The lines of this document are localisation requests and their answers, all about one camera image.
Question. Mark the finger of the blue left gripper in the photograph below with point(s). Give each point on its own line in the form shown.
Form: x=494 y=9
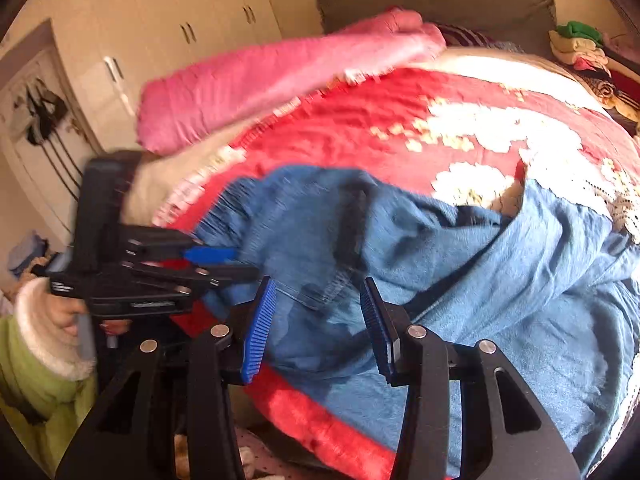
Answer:
x=209 y=255

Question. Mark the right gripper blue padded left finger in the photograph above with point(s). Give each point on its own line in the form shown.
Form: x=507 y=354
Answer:
x=258 y=319

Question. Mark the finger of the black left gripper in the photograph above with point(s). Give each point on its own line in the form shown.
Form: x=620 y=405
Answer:
x=202 y=279

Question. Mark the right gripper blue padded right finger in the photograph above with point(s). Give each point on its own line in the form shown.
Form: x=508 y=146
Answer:
x=381 y=329

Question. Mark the blue denim lace-trimmed pants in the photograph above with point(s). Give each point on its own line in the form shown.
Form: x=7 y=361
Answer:
x=553 y=286

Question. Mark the left hand red nails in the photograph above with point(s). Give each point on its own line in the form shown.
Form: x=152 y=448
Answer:
x=64 y=314

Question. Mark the cream bed sheet mattress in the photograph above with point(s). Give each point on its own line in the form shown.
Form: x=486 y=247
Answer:
x=159 y=177

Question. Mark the green sleeve white cuff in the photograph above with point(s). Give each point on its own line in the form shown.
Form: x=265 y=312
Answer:
x=47 y=387

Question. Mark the pink rolled blanket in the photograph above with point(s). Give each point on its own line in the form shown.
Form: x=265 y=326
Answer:
x=181 y=109

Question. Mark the white door with hangings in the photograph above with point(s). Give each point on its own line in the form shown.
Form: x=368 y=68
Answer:
x=44 y=140

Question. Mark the red floral quilt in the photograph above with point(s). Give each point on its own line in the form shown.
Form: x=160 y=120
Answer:
x=459 y=140

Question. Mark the cream wardrobe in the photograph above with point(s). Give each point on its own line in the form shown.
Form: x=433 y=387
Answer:
x=111 y=48

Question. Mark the striped dark pillow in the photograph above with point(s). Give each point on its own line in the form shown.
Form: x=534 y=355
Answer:
x=458 y=36

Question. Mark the stack of folded clothes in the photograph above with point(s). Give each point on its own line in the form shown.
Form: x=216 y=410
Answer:
x=614 y=84

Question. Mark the dark grey headboard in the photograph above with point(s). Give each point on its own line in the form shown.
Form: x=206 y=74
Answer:
x=525 y=23

